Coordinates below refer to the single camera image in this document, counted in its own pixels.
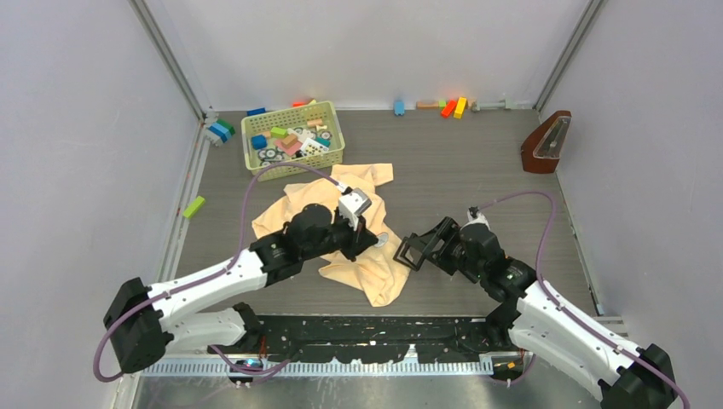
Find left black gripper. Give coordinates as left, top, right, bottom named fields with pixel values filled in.
left=301, top=208, right=377, bottom=261

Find lime green block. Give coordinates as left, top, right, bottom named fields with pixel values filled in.
left=182, top=196, right=205, bottom=219

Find blue block behind basket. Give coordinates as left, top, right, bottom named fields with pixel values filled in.
left=246, top=107, right=267, bottom=117

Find green block in basket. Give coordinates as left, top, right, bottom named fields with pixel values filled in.
left=269, top=127, right=288, bottom=139

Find blue green stacked blocks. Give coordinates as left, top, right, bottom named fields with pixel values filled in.
left=205, top=119, right=236, bottom=147

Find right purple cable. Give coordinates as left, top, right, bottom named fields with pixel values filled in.
left=471, top=190, right=691, bottom=409

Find yellow block at wall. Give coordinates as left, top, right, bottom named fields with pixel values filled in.
left=453, top=97, right=467, bottom=119

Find cream yellow garment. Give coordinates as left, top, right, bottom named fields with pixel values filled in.
left=251, top=163, right=413, bottom=308

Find tan wooden block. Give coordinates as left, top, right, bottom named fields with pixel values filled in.
left=416, top=101, right=439, bottom=109

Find pink block in basket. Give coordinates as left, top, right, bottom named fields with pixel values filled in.
left=275, top=139, right=302, bottom=158

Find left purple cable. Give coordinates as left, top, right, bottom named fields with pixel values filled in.
left=92, top=161, right=354, bottom=388

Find black square frame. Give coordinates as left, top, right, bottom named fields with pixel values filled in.
left=393, top=233, right=431, bottom=272

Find brown metronome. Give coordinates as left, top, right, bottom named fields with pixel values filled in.
left=520, top=111, right=572, bottom=174

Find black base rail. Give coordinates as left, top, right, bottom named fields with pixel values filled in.
left=220, top=315, right=532, bottom=364

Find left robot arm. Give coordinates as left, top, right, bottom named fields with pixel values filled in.
left=101, top=204, right=379, bottom=374

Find round white brooch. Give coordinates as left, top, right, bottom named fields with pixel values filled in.
left=374, top=232, right=389, bottom=248

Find orange block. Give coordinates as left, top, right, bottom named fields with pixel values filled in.
left=440, top=100, right=457, bottom=118

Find blue cube in basket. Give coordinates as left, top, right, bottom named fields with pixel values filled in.
left=250, top=134, right=268, bottom=150

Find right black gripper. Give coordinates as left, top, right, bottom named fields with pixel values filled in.
left=408, top=216, right=486, bottom=279

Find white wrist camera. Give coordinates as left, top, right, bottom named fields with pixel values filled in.
left=337, top=186, right=372, bottom=229
left=465, top=206, right=489, bottom=228

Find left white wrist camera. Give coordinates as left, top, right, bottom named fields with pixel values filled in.
left=337, top=186, right=372, bottom=229

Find green plastic basket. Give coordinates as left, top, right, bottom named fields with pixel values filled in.
left=240, top=101, right=345, bottom=181

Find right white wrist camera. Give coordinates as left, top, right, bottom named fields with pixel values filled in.
left=465, top=206, right=489, bottom=228

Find light blue block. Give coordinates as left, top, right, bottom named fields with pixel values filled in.
left=393, top=100, right=406, bottom=116

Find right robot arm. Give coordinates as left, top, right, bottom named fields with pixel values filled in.
left=394, top=216, right=681, bottom=408

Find purple cable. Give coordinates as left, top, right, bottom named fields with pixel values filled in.
left=471, top=190, right=691, bottom=409
left=92, top=161, right=354, bottom=388

